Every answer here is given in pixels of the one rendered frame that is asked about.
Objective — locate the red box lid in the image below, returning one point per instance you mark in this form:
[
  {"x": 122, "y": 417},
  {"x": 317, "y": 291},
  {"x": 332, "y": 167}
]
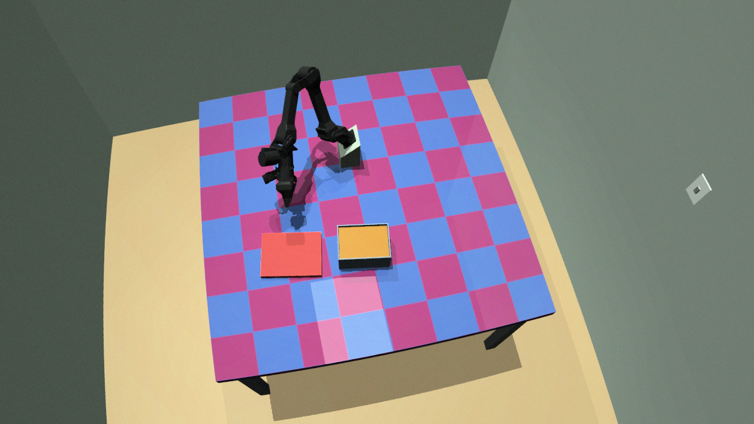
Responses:
[{"x": 288, "y": 255}]

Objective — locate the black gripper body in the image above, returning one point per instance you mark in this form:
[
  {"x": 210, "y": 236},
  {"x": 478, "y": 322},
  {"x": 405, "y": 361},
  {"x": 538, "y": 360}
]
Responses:
[{"x": 287, "y": 177}]

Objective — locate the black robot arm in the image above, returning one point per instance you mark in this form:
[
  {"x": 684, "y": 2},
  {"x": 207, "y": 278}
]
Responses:
[{"x": 286, "y": 136}]

